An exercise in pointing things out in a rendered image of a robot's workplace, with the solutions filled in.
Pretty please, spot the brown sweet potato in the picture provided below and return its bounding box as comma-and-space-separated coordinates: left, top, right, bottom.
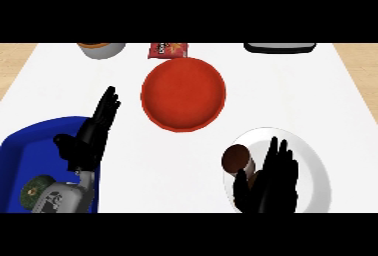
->
220, 143, 263, 191

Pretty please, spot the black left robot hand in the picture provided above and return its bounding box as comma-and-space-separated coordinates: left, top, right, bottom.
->
52, 85, 122, 174

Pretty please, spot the red snack bag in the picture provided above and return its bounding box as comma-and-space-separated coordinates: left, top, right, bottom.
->
146, 42, 189, 60

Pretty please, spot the grey cup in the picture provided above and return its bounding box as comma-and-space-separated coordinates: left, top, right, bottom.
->
75, 42, 127, 61

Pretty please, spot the red bowl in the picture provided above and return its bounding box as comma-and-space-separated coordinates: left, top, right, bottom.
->
140, 56, 227, 133

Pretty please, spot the white plate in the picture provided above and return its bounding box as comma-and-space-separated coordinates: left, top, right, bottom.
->
221, 126, 334, 214

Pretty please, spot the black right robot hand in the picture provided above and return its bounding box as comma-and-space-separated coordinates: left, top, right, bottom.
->
232, 135, 300, 214

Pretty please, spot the blue tray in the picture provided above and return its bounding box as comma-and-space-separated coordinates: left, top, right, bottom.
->
0, 115, 102, 214

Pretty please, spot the dark green round vegetable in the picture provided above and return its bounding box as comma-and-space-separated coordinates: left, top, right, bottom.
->
19, 174, 57, 211

